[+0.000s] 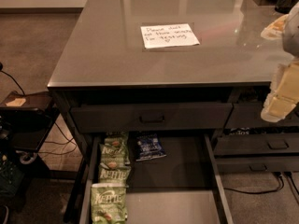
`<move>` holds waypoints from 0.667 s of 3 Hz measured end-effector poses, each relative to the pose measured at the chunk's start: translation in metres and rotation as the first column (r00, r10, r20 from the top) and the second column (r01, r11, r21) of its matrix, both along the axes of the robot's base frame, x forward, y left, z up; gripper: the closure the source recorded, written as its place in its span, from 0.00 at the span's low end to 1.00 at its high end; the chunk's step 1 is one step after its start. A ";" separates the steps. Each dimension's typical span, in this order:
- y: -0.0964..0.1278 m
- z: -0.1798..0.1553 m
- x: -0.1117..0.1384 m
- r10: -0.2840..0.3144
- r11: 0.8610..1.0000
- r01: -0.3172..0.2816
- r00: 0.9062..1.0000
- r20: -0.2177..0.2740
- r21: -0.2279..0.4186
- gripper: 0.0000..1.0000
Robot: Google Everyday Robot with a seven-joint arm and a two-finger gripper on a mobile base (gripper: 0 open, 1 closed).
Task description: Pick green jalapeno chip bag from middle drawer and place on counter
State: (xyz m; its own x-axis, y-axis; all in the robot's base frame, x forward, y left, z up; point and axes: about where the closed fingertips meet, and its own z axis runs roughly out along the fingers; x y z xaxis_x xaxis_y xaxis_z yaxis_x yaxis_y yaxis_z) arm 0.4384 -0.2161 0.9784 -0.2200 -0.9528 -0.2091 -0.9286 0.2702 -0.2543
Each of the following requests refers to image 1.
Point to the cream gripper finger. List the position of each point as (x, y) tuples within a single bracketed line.
[(274, 30), (284, 93)]

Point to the top right drawer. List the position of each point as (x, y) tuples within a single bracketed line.
[(248, 115)]

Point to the right middle drawer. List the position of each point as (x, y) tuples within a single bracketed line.
[(257, 144)]

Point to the right bottom drawer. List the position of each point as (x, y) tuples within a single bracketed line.
[(259, 164)]

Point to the top left drawer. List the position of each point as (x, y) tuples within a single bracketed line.
[(150, 117)]

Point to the open middle drawer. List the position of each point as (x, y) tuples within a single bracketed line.
[(184, 187)]

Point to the blue chip bag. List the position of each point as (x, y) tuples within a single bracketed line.
[(149, 147)]

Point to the rear green chip bag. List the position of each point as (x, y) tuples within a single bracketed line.
[(117, 141)]

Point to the green kettle chip bag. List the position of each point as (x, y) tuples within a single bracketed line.
[(108, 203), (113, 158), (118, 175)]

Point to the front green Kettle chip bag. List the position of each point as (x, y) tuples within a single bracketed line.
[(108, 203)]

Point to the white handwritten paper note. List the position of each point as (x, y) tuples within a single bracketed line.
[(166, 36)]

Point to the dark side table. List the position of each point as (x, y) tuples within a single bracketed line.
[(26, 120)]

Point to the dark cabinet frame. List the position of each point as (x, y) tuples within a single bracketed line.
[(68, 97)]

